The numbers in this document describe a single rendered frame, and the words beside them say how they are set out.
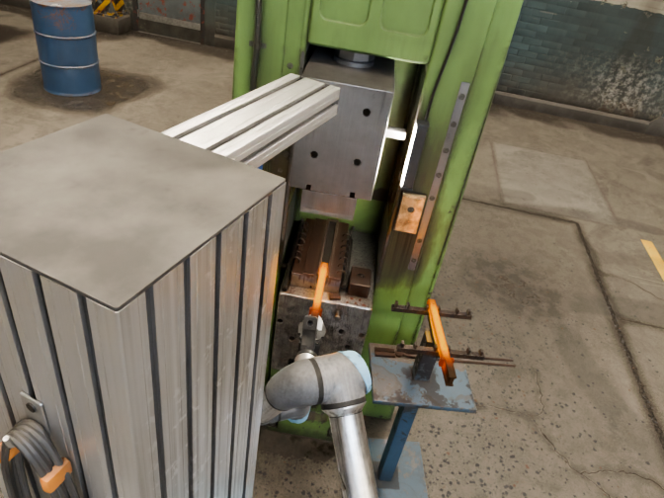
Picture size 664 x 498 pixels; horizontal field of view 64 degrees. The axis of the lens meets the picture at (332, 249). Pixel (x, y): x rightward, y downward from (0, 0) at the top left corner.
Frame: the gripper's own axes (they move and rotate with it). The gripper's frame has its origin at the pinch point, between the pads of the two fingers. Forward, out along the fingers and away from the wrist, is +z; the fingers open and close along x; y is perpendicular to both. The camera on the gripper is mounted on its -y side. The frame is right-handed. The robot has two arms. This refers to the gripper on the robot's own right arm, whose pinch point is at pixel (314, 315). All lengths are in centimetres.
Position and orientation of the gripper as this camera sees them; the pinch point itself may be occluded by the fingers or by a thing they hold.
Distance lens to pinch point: 188.7
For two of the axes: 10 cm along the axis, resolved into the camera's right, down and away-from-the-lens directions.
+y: -1.3, 8.2, 5.5
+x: 9.9, 1.6, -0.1
